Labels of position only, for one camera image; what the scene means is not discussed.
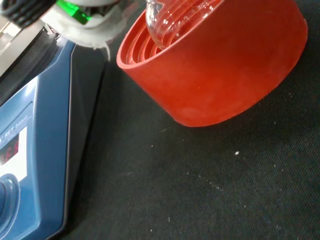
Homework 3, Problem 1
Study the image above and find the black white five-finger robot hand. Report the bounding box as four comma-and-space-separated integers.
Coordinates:
0, 0, 127, 61

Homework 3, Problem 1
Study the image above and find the red round flask holder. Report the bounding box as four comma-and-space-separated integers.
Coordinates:
116, 0, 309, 129

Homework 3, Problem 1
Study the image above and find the blue-base heater with steel plate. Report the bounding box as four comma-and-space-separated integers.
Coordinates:
0, 18, 106, 240

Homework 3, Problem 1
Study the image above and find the black bench cloth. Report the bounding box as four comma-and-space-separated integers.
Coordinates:
61, 0, 320, 240

